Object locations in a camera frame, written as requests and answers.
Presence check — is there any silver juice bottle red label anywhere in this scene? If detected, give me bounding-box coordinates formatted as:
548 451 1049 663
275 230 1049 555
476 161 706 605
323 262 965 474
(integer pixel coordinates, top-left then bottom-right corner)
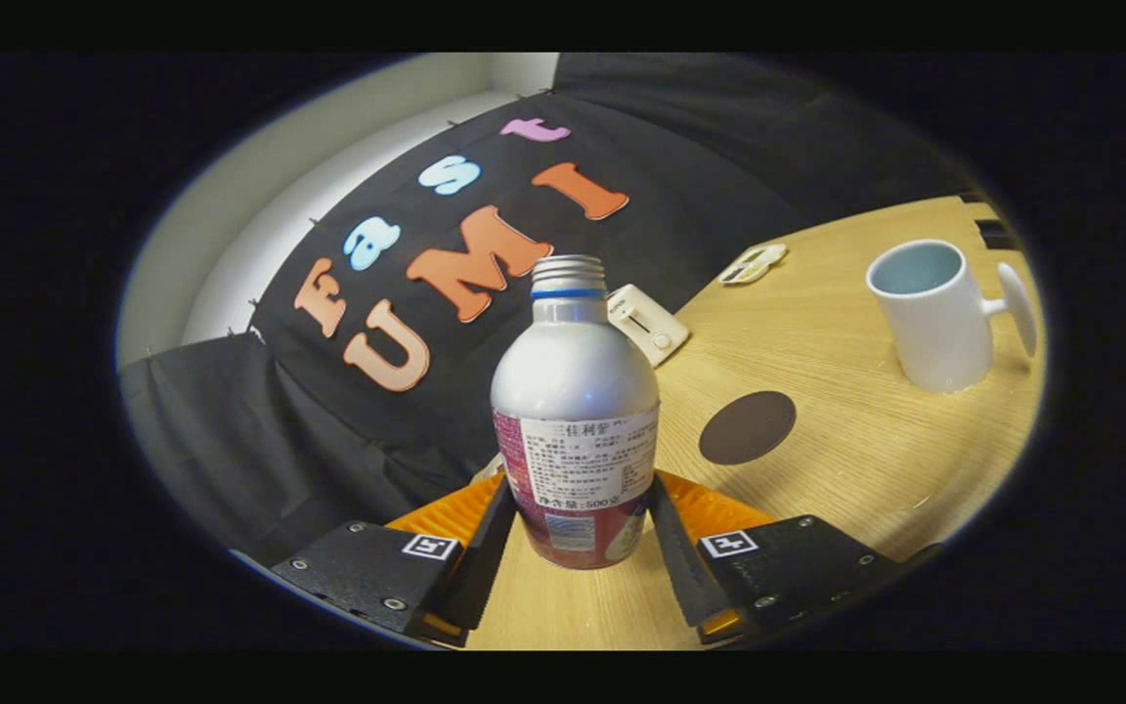
490 254 662 571

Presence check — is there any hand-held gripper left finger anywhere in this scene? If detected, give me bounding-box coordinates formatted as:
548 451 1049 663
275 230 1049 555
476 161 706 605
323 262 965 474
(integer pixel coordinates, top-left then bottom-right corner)
270 472 517 648

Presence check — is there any white divided sauce dish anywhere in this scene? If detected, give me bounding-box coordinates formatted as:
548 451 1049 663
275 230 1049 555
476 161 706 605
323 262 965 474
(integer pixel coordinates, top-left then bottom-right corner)
718 243 789 286

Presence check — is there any white toaster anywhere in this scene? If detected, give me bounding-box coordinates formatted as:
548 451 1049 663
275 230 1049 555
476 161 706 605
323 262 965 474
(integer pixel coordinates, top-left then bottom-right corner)
605 284 691 369

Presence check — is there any dark brown round coaster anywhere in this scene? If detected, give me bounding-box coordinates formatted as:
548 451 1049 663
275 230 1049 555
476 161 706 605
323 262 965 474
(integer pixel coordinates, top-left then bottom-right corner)
699 391 798 466

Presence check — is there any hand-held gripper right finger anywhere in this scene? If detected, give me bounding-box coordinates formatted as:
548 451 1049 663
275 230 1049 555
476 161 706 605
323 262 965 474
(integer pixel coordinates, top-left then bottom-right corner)
649 469 945 646

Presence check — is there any black backdrop cloth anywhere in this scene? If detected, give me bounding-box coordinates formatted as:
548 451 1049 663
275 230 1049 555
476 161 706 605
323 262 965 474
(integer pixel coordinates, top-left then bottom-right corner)
118 53 974 568

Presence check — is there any white cup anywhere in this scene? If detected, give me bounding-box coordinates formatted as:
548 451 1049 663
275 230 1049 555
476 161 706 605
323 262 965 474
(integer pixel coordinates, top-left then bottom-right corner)
866 239 1039 395

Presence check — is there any wooden table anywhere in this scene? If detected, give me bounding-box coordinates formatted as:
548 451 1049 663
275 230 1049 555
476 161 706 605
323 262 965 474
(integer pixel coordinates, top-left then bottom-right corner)
465 196 1048 651

